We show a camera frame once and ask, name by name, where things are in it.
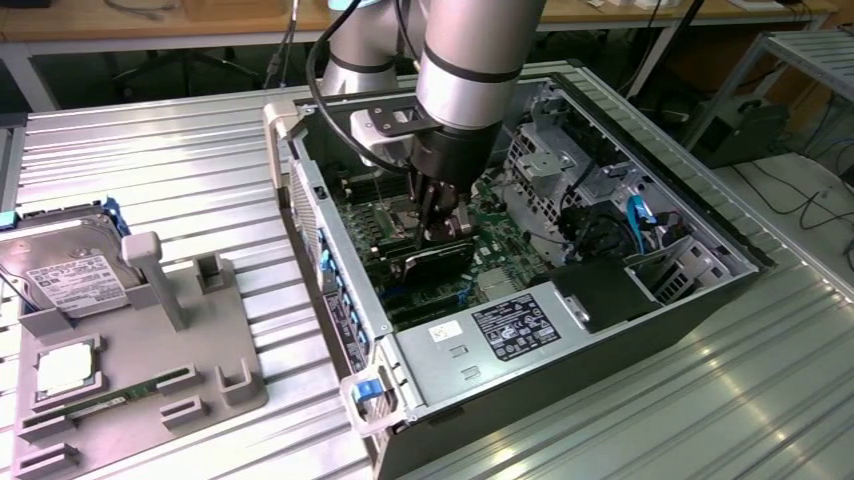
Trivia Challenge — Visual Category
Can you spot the silver power supply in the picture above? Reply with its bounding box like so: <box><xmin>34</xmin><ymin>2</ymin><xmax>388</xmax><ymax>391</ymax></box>
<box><xmin>391</xmin><ymin>278</ymin><xmax>596</xmax><ymax>409</ymax></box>

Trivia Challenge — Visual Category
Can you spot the GPU card with metal bracket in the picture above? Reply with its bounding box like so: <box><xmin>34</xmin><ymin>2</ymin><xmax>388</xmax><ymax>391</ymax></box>
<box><xmin>380</xmin><ymin>238</ymin><xmax>476</xmax><ymax>288</ymax></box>

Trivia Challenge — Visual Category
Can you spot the hard disk with blue caddy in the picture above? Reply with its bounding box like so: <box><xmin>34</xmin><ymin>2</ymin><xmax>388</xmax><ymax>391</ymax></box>
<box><xmin>0</xmin><ymin>197</ymin><xmax>133</xmax><ymax>321</ymax></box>

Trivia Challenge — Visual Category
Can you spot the wooden desk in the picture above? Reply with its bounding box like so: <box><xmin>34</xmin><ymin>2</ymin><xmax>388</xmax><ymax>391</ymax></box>
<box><xmin>0</xmin><ymin>0</ymin><xmax>835</xmax><ymax>114</ymax></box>

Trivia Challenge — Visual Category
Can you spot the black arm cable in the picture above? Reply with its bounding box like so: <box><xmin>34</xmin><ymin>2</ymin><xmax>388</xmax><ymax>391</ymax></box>
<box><xmin>307</xmin><ymin>0</ymin><xmax>415</xmax><ymax>176</ymax></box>

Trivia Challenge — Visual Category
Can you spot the grey parts rack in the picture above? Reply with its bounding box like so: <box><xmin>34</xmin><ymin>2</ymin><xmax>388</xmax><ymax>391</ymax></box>
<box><xmin>10</xmin><ymin>230</ymin><xmax>269</xmax><ymax>480</ymax></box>

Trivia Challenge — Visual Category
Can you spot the clear plastic case handle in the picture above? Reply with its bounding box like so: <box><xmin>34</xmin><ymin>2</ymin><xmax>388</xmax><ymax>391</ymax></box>
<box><xmin>339</xmin><ymin>363</ymin><xmax>407</xmax><ymax>439</ymax></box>

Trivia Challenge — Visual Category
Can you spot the hanging grey cable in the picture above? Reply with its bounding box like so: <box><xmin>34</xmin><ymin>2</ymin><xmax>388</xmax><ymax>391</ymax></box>
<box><xmin>264</xmin><ymin>0</ymin><xmax>301</xmax><ymax>90</ymax></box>

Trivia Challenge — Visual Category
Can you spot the black air duct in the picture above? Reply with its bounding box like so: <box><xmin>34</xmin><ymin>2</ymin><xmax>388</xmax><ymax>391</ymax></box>
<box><xmin>551</xmin><ymin>259</ymin><xmax>668</xmax><ymax>335</ymax></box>

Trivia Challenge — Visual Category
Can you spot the light grey case handle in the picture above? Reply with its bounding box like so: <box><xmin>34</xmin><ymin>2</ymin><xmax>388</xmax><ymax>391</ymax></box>
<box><xmin>262</xmin><ymin>102</ymin><xmax>315</xmax><ymax>194</ymax></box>

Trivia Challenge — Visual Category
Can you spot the black box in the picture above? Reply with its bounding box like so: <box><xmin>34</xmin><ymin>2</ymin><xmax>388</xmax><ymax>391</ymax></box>
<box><xmin>699</xmin><ymin>98</ymin><xmax>792</xmax><ymax>170</ymax></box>

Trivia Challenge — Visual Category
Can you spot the black expansion slot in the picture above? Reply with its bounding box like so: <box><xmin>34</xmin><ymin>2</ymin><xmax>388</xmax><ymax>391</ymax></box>
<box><xmin>389</xmin><ymin>294</ymin><xmax>468</xmax><ymax>327</ymax></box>

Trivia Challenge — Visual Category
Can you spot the green motherboard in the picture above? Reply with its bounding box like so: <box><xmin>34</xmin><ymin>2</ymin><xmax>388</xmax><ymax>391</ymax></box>
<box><xmin>332</xmin><ymin>167</ymin><xmax>555</xmax><ymax>331</ymax></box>

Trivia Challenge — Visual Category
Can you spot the open PC case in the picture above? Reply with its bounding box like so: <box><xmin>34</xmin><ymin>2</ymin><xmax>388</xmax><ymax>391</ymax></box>
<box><xmin>262</xmin><ymin>69</ymin><xmax>779</xmax><ymax>480</ymax></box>

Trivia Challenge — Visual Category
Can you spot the black chair base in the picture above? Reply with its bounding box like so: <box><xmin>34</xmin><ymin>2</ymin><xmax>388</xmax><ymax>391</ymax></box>
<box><xmin>109</xmin><ymin>47</ymin><xmax>265</xmax><ymax>99</ymax></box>

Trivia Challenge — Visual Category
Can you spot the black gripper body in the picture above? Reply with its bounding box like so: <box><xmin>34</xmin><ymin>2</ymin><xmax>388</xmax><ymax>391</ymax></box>
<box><xmin>407</xmin><ymin>124</ymin><xmax>500</xmax><ymax>189</ymax></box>

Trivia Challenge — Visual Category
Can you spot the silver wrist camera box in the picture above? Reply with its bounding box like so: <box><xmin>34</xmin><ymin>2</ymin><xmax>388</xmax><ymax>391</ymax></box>
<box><xmin>345</xmin><ymin>106</ymin><xmax>443</xmax><ymax>170</ymax></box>

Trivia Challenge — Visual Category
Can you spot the aluminium profile frame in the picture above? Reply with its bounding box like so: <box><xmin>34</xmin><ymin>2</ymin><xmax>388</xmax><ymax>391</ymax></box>
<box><xmin>0</xmin><ymin>112</ymin><xmax>29</xmax><ymax>214</ymax></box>

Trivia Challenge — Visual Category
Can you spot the silver CPU chip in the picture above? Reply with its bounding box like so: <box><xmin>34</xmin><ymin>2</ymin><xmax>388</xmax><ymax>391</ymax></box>
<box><xmin>33</xmin><ymin>344</ymin><xmax>96</xmax><ymax>394</ymax></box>

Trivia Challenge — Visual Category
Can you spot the black wire bundle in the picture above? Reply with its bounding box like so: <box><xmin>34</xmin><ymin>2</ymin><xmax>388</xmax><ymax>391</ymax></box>
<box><xmin>559</xmin><ymin>202</ymin><xmax>635</xmax><ymax>264</ymax></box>

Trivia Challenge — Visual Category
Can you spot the blue data wire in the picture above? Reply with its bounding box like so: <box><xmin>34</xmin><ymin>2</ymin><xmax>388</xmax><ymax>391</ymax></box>
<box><xmin>624</xmin><ymin>193</ymin><xmax>653</xmax><ymax>257</ymax></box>

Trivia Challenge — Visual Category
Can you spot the metal slat side table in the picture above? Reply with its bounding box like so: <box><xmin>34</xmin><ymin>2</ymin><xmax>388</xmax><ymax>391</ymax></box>
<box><xmin>712</xmin><ymin>28</ymin><xmax>854</xmax><ymax>151</ymax></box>

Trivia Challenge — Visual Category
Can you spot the green RAM stick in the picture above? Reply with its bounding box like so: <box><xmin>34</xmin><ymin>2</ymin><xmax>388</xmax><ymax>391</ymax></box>
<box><xmin>38</xmin><ymin>368</ymin><xmax>189</xmax><ymax>424</ymax></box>

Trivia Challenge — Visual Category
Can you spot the CPU socket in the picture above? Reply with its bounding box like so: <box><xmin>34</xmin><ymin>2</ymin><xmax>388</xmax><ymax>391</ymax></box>
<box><xmin>388</xmin><ymin>207</ymin><xmax>428</xmax><ymax>235</ymax></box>

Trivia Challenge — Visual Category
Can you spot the silver disk bay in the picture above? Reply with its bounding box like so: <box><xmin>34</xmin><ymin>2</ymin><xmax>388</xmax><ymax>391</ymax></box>
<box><xmin>503</xmin><ymin>87</ymin><xmax>641</xmax><ymax>211</ymax></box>

